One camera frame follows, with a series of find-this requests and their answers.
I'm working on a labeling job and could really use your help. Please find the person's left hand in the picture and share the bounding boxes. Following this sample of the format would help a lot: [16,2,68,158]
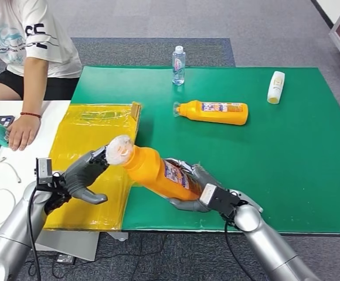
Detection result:
[7,114,41,152]

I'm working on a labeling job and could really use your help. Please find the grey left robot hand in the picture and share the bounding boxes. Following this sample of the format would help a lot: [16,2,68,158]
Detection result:
[62,145,110,205]

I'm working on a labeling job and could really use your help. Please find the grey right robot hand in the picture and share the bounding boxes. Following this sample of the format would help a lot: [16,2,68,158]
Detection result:
[164,157,224,214]

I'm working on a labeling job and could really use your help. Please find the large orange detergent bottle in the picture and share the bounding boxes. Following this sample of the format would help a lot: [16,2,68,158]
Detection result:
[105,134,203,202]

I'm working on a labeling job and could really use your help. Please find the orange bottle with clear cap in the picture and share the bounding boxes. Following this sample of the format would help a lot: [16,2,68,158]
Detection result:
[173,100,249,126]

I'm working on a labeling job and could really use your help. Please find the clear plastic water bottle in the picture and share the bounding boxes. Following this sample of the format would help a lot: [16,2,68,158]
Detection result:
[172,45,186,86]

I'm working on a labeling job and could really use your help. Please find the small white bottle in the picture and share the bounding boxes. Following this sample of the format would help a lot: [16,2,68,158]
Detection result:
[267,71,286,105]

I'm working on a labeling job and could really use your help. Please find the white desk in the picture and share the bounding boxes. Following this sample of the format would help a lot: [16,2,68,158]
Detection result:
[0,100,100,262]

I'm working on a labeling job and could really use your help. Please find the yellow plastic sheet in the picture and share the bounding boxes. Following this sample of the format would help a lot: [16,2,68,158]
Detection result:
[44,101,143,232]

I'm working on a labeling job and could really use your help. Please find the green table mat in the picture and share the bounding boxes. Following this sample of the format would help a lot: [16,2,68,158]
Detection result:
[70,65,340,235]

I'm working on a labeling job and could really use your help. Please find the grey table foot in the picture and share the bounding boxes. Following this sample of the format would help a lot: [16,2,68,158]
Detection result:
[107,231,129,242]

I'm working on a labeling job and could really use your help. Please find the person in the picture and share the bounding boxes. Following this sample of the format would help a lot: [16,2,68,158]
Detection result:
[0,0,83,152]

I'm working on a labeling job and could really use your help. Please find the power strip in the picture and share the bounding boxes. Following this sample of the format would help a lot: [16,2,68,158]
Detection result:
[55,253,76,266]

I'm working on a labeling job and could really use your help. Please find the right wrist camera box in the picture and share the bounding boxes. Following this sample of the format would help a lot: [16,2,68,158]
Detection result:
[199,183,242,219]

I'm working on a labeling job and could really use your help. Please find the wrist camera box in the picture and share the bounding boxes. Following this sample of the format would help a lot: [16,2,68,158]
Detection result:
[35,157,54,191]
[199,183,242,219]

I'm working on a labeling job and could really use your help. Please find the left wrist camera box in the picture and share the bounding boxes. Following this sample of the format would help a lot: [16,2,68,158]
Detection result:
[35,157,54,191]

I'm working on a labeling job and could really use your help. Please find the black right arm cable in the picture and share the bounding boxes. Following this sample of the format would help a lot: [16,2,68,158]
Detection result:
[224,220,255,281]

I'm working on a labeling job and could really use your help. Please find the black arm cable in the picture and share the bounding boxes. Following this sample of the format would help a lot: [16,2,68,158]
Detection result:
[27,186,42,281]
[224,220,255,281]

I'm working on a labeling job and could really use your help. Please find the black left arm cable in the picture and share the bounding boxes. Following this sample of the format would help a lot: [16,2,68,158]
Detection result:
[27,186,42,281]

